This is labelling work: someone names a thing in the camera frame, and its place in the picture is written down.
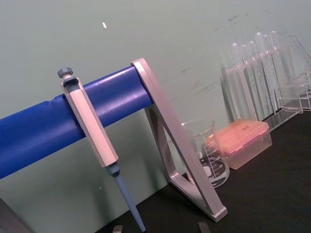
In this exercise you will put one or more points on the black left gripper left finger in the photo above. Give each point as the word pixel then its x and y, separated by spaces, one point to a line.
pixel 118 229

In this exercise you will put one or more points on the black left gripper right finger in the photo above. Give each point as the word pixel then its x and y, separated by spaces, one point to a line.
pixel 202 228

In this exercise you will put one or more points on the black table cloth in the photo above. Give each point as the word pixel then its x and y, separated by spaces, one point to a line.
pixel 255 199

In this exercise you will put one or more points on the clear glass beaker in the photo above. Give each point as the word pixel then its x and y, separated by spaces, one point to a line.
pixel 213 155

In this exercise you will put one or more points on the orange pipette tip box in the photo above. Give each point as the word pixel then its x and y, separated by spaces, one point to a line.
pixel 243 140

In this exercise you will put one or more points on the white and blue pipette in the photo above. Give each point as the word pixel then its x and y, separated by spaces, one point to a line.
pixel 90 121

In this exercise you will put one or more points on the grey pipette stand blue bar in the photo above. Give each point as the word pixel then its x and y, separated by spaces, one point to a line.
pixel 48 128

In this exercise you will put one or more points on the clear acrylic test tube rack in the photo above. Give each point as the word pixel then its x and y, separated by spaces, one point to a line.
pixel 286 109

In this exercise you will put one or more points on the clear test tube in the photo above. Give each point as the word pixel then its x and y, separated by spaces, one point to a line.
pixel 244 54
pixel 251 49
pixel 274 41
pixel 265 44
pixel 258 43
pixel 235 55

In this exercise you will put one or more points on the clear glass conical flask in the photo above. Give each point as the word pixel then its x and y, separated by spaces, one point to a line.
pixel 297 63

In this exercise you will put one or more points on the pale wall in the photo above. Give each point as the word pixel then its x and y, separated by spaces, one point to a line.
pixel 145 31

